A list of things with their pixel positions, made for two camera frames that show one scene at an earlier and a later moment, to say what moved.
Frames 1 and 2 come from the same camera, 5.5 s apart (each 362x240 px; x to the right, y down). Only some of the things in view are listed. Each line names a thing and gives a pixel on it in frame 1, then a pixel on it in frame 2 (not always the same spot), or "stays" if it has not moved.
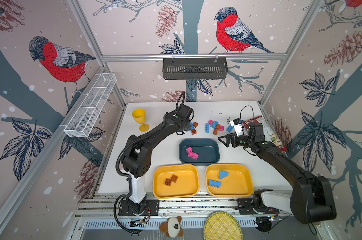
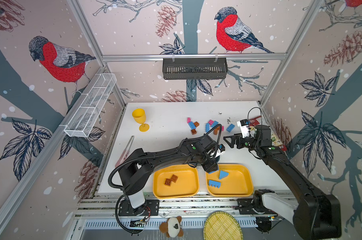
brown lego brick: (168, 182) stays
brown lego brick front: (174, 178) stays
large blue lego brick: (191, 127) to (211, 172)
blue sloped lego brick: (222, 174) stays
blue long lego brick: (214, 183) stays
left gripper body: (187, 126) to (208, 164)
